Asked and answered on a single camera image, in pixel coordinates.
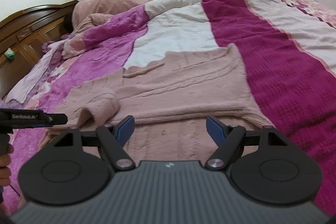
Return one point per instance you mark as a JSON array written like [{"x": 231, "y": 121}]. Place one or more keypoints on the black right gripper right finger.
[{"x": 264, "y": 165}]

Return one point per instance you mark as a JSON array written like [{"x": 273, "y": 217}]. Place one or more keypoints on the lilac ruffled pillow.
[{"x": 34, "y": 74}]

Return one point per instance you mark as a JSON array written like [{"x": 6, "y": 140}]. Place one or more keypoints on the magenta fleece blanket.
[{"x": 289, "y": 58}]

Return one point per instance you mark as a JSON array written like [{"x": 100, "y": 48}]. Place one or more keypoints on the pink floral quilt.
[{"x": 104, "y": 44}]

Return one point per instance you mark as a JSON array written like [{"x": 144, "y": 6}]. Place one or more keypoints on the dark wooden headboard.
[{"x": 25, "y": 32}]

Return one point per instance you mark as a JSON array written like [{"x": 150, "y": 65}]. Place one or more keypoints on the green teal small object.
[{"x": 9, "y": 54}]

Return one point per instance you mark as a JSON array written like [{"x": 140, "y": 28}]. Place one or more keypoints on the person's left hand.
[{"x": 5, "y": 161}]

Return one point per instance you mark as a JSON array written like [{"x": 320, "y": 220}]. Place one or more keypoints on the pink knitted sweater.
[{"x": 170, "y": 100}]

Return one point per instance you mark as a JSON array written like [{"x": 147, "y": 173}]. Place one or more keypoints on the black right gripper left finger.
[{"x": 77, "y": 165}]

